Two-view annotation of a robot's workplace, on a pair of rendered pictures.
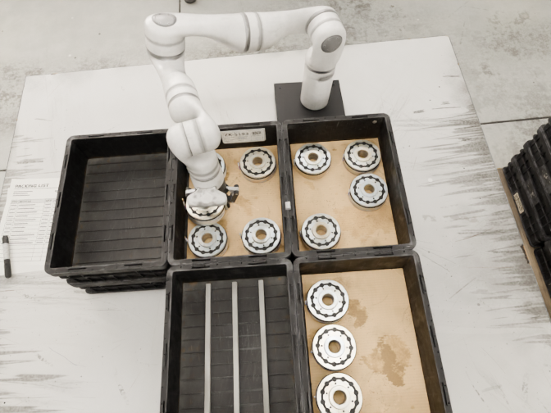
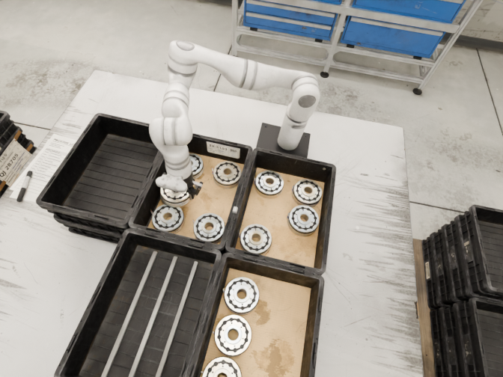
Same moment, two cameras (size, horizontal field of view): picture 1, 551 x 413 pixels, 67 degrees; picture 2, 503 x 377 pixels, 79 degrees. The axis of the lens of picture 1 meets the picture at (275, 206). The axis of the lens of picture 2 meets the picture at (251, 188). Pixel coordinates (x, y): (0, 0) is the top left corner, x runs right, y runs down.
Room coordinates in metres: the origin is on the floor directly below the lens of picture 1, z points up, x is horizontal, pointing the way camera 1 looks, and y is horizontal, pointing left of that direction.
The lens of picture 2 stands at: (0.02, -0.12, 1.78)
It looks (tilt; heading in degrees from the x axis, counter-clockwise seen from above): 59 degrees down; 6
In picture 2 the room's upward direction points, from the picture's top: 7 degrees clockwise
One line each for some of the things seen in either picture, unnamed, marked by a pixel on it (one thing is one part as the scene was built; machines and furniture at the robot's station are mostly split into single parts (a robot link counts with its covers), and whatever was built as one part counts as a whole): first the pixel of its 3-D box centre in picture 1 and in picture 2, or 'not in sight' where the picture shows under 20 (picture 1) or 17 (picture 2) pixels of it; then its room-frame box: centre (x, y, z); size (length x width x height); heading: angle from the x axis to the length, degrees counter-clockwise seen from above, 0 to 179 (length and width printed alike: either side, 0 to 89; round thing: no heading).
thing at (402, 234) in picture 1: (341, 190); (282, 212); (0.50, -0.18, 0.87); 0.40 x 0.30 x 0.11; 178
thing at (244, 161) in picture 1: (257, 162); (227, 172); (0.62, 0.04, 0.86); 0.10 x 0.10 x 0.01
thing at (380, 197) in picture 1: (368, 189); (304, 218); (0.50, -0.26, 0.86); 0.10 x 0.10 x 0.01
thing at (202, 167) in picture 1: (193, 150); (170, 142); (0.49, 0.16, 1.15); 0.09 x 0.07 x 0.15; 104
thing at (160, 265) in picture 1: (115, 197); (111, 164); (0.52, 0.42, 0.92); 0.40 x 0.30 x 0.02; 178
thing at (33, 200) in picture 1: (33, 222); (54, 167); (0.57, 0.76, 0.70); 0.33 x 0.23 x 0.01; 0
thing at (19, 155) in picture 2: not in sight; (11, 161); (0.71, 1.23, 0.41); 0.31 x 0.02 x 0.16; 0
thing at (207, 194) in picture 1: (205, 179); (176, 168); (0.47, 0.15, 1.05); 0.11 x 0.09 x 0.06; 178
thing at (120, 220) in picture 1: (121, 206); (115, 173); (0.52, 0.42, 0.87); 0.40 x 0.30 x 0.11; 178
